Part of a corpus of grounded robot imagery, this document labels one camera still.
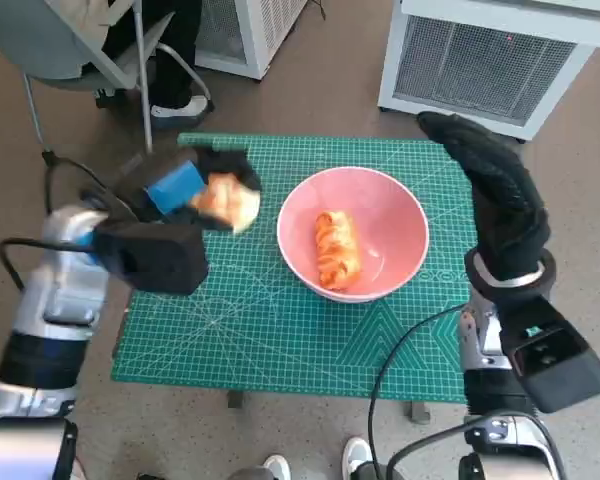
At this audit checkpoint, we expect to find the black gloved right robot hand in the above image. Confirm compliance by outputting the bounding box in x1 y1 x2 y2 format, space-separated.
417 110 552 284

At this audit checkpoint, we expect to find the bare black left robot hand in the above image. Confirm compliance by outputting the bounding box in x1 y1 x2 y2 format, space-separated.
142 144 264 231

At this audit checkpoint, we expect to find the pale round toy bread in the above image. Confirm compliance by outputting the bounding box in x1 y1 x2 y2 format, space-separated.
189 172 261 235

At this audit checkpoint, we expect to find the pink bowl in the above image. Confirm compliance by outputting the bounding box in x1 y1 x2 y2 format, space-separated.
276 166 430 305

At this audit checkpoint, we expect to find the orange twisted toy bread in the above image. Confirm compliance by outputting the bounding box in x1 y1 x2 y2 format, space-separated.
313 209 362 294

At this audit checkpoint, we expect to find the large white mesh-front cabinet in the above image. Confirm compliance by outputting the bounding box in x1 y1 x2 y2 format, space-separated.
377 0 600 144

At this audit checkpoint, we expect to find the green cutting mat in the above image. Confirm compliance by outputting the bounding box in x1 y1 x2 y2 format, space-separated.
110 132 481 404

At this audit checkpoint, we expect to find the small white mesh-front cabinet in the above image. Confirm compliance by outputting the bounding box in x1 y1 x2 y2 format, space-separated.
193 0 311 80

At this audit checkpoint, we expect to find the white shoe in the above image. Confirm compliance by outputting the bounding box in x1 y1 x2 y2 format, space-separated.
261 453 291 480
340 436 376 480

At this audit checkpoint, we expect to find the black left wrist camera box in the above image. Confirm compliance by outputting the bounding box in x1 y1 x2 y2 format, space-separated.
92 222 210 296

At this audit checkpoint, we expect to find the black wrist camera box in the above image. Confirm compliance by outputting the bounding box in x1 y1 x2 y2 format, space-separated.
92 222 210 296
499 294 600 415

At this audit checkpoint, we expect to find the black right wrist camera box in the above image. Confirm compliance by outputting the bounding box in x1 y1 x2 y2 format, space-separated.
499 294 600 415

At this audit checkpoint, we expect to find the grey chair with metal frame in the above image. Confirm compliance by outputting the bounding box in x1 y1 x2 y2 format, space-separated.
0 0 215 156

